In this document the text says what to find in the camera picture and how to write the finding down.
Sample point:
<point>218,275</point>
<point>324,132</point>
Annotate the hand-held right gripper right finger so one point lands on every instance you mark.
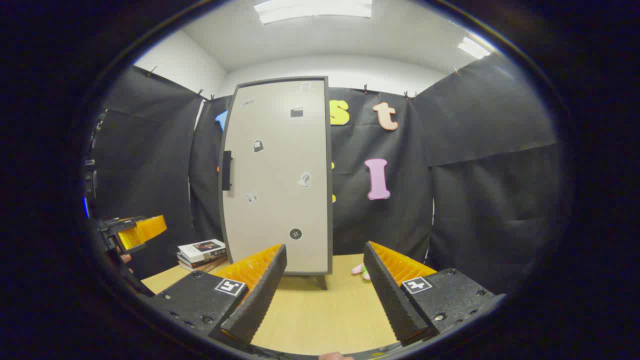
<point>390,300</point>

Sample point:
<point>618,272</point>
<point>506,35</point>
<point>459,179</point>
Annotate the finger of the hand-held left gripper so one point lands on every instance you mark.
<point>152,227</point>
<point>131,239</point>

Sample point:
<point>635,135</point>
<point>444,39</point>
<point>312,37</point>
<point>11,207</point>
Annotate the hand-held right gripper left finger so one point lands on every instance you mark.
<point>260,300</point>

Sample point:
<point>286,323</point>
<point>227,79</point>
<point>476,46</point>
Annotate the dark grey cabinet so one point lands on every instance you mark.
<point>321,280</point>

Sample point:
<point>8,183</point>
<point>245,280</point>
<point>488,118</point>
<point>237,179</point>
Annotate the light grey cabinet door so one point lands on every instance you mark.
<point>280,200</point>

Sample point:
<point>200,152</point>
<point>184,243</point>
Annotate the pink and green plush toy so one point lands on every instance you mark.
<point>359,270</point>

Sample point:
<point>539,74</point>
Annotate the brown cover book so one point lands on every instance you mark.
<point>210,267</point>

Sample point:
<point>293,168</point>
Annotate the dark cover book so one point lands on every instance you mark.
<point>210,260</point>

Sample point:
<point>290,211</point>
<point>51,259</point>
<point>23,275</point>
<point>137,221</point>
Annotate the black backdrop cloth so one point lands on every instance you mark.
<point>475,150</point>

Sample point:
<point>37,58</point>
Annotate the small ceiling light panel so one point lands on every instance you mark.
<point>473,48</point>

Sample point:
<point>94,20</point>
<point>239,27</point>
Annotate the wide ceiling light panel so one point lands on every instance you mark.
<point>312,10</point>

